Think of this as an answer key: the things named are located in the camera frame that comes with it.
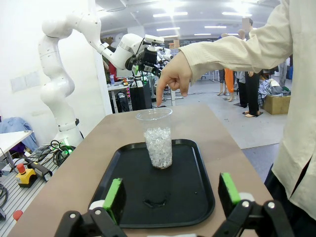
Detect pile of clothes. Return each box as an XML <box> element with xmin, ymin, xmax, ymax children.
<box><xmin>258</xmin><ymin>78</ymin><xmax>291</xmax><ymax>97</ymax></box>

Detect white folding table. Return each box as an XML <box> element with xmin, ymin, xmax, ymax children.
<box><xmin>0</xmin><ymin>130</ymin><xmax>33</xmax><ymax>171</ymax></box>

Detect black power brick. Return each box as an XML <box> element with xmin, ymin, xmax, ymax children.
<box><xmin>24</xmin><ymin>157</ymin><xmax>53</xmax><ymax>183</ymax></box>

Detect person black trousers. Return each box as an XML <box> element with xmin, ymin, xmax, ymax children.
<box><xmin>264</xmin><ymin>160</ymin><xmax>316</xmax><ymax>237</ymax></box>

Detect black outfit mannequin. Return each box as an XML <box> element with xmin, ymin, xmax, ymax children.
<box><xmin>236</xmin><ymin>17</ymin><xmax>264</xmax><ymax>119</ymax></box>

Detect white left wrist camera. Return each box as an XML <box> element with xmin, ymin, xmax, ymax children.
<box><xmin>144</xmin><ymin>34</ymin><xmax>165</xmax><ymax>47</ymax></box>

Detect yellow emergency stop box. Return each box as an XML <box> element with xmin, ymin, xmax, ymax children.
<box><xmin>15</xmin><ymin>163</ymin><xmax>38</xmax><ymax>188</ymax></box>

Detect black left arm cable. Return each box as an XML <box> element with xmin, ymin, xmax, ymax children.
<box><xmin>124</xmin><ymin>37</ymin><xmax>146</xmax><ymax>72</ymax></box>

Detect cardboard box with clothes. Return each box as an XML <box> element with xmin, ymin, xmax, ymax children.
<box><xmin>262</xmin><ymin>94</ymin><xmax>291</xmax><ymax>116</ymax></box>

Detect red round button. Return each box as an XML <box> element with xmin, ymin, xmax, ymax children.
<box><xmin>12</xmin><ymin>209</ymin><xmax>24</xmax><ymax>222</ymax></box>

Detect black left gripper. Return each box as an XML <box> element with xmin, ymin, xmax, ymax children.
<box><xmin>132</xmin><ymin>46</ymin><xmax>163</xmax><ymax>78</ymax></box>

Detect black computer tower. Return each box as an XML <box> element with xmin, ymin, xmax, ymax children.
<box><xmin>129</xmin><ymin>80</ymin><xmax>153</xmax><ymax>111</ymax></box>

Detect tall clear plastic cup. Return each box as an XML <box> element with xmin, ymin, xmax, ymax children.
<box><xmin>135</xmin><ymin>108</ymin><xmax>173</xmax><ymax>170</ymax></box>

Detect black cable bundle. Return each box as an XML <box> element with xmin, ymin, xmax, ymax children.
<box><xmin>34</xmin><ymin>139</ymin><xmax>76</xmax><ymax>166</ymax></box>

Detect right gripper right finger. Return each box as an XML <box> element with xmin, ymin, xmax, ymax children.
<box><xmin>214</xmin><ymin>172</ymin><xmax>296</xmax><ymax>237</ymax></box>

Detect person torso cream shirt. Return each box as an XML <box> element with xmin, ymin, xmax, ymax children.
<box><xmin>265</xmin><ymin>0</ymin><xmax>316</xmax><ymax>222</ymax></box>

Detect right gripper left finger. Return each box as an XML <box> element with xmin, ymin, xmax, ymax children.
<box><xmin>54</xmin><ymin>177</ymin><xmax>127</xmax><ymax>237</ymax></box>

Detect blue cloth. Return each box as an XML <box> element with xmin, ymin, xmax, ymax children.
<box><xmin>0</xmin><ymin>117</ymin><xmax>38</xmax><ymax>152</ymax></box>

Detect orange outfit mannequin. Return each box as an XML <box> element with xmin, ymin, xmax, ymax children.
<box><xmin>216</xmin><ymin>33</ymin><xmax>236</xmax><ymax>102</ymax></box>

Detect person right hand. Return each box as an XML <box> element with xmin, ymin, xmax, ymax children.
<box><xmin>156</xmin><ymin>50</ymin><xmax>194</xmax><ymax>107</ymax></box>

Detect ceiling light panel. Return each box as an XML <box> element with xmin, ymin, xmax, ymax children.
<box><xmin>152</xmin><ymin>11</ymin><xmax>189</xmax><ymax>19</ymax></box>
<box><xmin>221</xmin><ymin>10</ymin><xmax>253</xmax><ymax>17</ymax></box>
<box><xmin>156</xmin><ymin>26</ymin><xmax>181</xmax><ymax>32</ymax></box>

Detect black rectangular serving tray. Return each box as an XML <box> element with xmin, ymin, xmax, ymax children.
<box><xmin>88</xmin><ymin>138</ymin><xmax>216</xmax><ymax>229</ymax></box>

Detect person right forearm cream sleeve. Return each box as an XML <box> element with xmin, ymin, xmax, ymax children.
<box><xmin>178</xmin><ymin>23</ymin><xmax>292</xmax><ymax>84</ymax></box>

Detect white computer desk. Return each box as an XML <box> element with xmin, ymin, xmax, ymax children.
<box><xmin>107</xmin><ymin>78</ymin><xmax>139</xmax><ymax>114</ymax></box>

